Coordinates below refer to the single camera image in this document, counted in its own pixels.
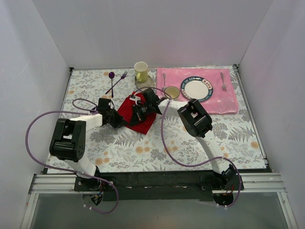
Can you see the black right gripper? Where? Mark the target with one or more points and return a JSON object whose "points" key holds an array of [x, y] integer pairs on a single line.
{"points": [[137, 113]]}

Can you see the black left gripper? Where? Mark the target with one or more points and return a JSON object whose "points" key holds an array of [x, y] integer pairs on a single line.
{"points": [[116, 119]]}

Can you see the red cloth napkin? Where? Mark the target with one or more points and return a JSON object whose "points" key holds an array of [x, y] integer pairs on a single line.
{"points": [[125, 110]]}

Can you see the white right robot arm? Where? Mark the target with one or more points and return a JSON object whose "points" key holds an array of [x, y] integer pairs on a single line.
{"points": [[197, 123]]}

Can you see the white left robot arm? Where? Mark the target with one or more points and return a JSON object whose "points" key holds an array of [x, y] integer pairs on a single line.
{"points": [[69, 137]]}

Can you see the purple spoon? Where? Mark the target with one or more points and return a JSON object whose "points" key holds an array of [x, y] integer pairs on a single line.
{"points": [[111, 76]]}

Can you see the purple fork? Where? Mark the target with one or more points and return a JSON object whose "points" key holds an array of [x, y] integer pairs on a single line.
{"points": [[121, 78]]}

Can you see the speckled round coaster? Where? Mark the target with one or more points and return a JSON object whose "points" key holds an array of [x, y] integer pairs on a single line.
{"points": [[148, 83]]}

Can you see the silver spoon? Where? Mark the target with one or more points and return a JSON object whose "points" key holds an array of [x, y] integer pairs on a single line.
{"points": [[164, 78]]}

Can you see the cream enamel mug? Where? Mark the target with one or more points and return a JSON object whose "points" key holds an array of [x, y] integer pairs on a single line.
{"points": [[172, 92]]}

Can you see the floral tablecloth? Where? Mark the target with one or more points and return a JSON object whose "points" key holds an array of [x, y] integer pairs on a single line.
{"points": [[124, 150]]}

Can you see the yellow ceramic mug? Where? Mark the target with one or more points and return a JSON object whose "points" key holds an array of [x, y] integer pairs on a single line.
{"points": [[141, 71]]}

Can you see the white plate blue rim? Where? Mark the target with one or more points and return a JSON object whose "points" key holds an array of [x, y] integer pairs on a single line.
{"points": [[196, 87]]}

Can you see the pink placemat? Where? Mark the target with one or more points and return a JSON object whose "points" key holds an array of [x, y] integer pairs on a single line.
{"points": [[221, 102]]}

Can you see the silver fork on placemat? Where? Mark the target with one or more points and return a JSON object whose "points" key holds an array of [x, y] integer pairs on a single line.
{"points": [[223, 84]]}

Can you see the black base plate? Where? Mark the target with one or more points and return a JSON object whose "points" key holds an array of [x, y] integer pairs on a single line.
{"points": [[198, 184]]}

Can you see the aluminium frame rail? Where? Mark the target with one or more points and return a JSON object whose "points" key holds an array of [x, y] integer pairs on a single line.
{"points": [[66, 183]]}

